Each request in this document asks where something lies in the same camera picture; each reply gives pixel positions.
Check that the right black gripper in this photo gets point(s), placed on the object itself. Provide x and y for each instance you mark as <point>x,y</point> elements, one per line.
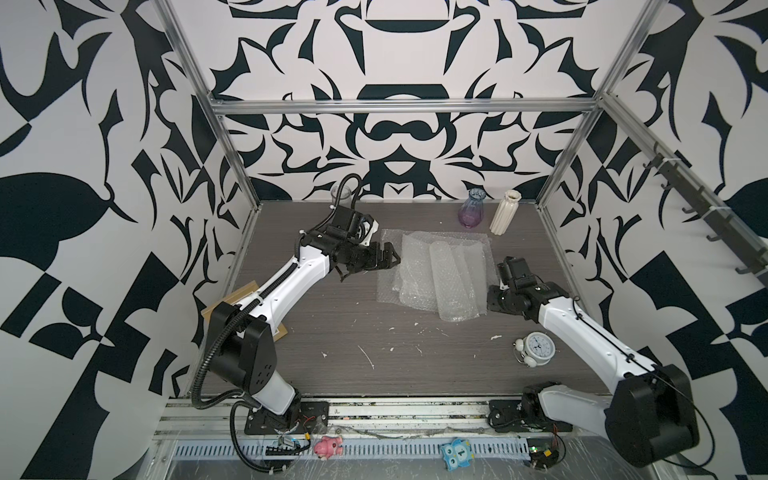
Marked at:
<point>492,290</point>

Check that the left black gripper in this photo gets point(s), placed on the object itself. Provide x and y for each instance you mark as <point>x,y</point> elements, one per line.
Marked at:
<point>373,263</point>

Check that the bubble wrap around vase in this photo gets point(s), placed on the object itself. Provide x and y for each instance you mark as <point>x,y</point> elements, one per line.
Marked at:
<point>390,288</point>

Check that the bubble-wrapped roll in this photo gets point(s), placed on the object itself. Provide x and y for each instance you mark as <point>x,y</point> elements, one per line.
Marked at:
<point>454,302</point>

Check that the clear glass vase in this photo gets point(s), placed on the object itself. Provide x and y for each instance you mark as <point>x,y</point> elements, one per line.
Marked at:
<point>341,195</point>

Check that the white ribbed ceramic vase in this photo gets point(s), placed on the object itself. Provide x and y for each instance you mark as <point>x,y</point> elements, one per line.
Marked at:
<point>505,212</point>

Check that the purple blue glass vase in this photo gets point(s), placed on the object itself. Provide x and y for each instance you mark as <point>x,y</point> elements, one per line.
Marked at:
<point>471,213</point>

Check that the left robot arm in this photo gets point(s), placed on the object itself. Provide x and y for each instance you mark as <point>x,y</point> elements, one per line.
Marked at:
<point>240,360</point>

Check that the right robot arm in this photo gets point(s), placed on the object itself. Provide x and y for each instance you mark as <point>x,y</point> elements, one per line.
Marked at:
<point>648,415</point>

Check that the white alarm clock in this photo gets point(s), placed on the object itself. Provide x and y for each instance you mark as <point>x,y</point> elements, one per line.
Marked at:
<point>535,350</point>

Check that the right circuit board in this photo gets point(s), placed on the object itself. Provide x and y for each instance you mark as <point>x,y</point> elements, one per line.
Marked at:
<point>545,453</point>

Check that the circuit board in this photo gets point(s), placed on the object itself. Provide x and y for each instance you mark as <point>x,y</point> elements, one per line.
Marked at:
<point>545,453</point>
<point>288,447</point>

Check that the blue toy figure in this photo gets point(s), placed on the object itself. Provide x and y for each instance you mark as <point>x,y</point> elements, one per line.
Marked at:
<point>457,454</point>

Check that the pink toy figure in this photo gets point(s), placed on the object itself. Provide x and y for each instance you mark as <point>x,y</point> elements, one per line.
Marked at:
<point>328,447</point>

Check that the left circuit board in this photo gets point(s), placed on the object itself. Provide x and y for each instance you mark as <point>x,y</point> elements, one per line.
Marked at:
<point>288,447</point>

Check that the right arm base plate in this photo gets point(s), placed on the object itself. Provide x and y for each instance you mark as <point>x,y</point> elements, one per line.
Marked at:
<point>522,415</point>

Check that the white perforated cable duct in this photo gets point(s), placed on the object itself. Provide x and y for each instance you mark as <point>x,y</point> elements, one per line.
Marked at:
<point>509,448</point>

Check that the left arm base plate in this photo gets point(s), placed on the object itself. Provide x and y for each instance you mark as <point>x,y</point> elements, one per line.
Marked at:
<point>301,417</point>

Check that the black hook rail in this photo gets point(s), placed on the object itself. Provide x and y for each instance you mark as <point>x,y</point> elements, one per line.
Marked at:
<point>702,203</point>

